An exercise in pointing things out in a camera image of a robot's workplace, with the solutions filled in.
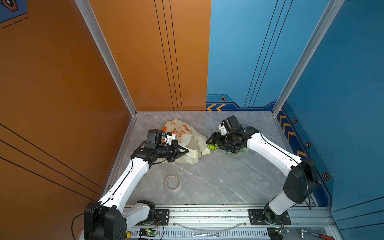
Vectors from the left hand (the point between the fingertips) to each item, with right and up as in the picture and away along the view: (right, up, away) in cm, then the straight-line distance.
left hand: (189, 149), depth 74 cm
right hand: (+12, +2, +7) cm, 14 cm away
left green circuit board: (-20, -39, -4) cm, 44 cm away
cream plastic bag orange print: (-1, +5, +5) cm, 7 cm away
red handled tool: (+65, -40, -6) cm, 77 cm away
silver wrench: (+13, -40, -5) cm, 42 cm away
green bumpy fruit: (+13, 0, +3) cm, 13 cm away
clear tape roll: (-11, -23, +7) cm, 26 cm away
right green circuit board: (+42, -39, -4) cm, 58 cm away
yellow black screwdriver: (-27, -38, -7) cm, 47 cm away
